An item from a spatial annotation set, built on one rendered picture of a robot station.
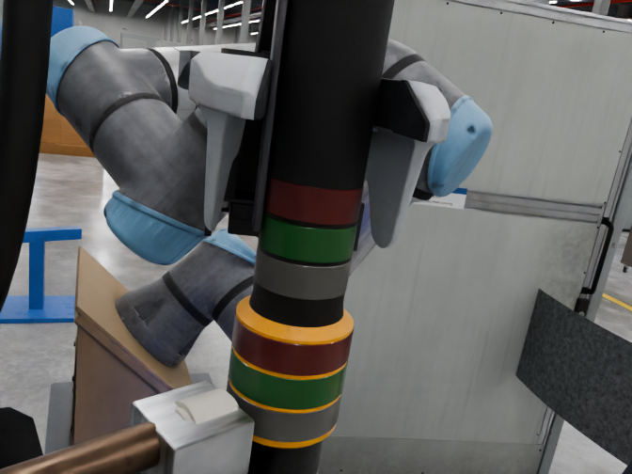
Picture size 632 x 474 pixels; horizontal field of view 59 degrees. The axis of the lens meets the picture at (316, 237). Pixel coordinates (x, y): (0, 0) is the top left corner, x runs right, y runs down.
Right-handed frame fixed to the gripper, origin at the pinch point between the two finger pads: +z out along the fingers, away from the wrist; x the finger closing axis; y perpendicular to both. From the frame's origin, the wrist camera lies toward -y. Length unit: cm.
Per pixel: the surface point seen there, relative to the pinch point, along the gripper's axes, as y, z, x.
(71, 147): 148, -877, 239
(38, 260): 127, -323, 109
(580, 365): 84, -151, -130
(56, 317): 159, -313, 95
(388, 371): 109, -182, -71
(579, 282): 63, -182, -144
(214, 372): 162, -265, -2
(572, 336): 76, -158, -129
